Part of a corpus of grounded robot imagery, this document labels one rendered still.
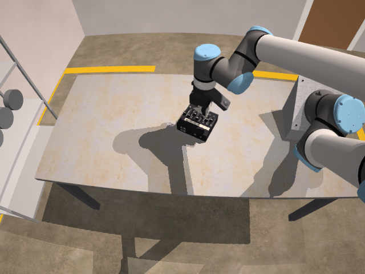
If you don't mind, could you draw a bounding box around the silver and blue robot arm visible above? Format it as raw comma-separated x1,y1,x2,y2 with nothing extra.
193,26,365,203

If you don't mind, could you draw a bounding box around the black lighting desk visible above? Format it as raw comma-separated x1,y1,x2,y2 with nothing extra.
177,104,218,142

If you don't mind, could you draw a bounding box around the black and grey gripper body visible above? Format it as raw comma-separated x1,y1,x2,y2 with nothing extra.
189,81,211,108

